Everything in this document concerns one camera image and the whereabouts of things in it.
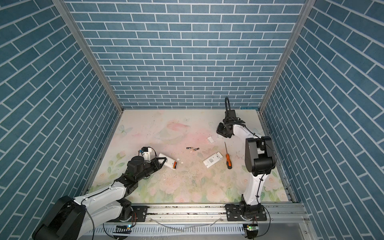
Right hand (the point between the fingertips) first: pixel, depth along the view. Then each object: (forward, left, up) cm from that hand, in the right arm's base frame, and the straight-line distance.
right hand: (217, 129), depth 99 cm
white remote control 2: (-19, +2, -6) cm, 20 cm away
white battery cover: (-4, +4, -7) cm, 9 cm away
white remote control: (-25, +27, -2) cm, 37 cm away
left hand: (-25, +28, +1) cm, 38 cm away
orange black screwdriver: (-19, -8, -7) cm, 22 cm away
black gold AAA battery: (-11, +18, -8) cm, 22 cm away
